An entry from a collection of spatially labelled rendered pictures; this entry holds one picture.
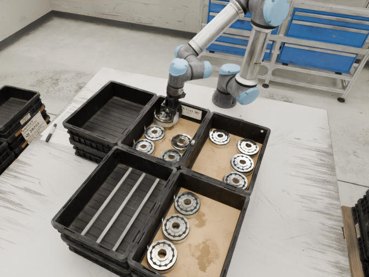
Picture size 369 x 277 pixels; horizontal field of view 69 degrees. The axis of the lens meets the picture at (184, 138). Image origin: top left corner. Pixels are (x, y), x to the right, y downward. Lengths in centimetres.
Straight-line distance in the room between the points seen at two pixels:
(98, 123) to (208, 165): 61
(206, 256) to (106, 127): 80
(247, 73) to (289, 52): 177
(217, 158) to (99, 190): 54
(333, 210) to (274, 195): 27
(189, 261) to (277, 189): 60
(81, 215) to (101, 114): 59
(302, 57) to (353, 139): 95
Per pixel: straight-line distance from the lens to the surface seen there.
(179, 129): 139
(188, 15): 403
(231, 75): 148
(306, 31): 304
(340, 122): 316
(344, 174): 266
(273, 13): 123
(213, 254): 104
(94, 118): 150
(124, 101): 158
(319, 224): 138
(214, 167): 124
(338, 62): 323
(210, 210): 111
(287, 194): 141
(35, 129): 226
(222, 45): 312
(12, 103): 239
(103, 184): 120
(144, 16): 426
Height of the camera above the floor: 180
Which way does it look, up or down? 46 degrees down
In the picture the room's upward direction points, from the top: 3 degrees clockwise
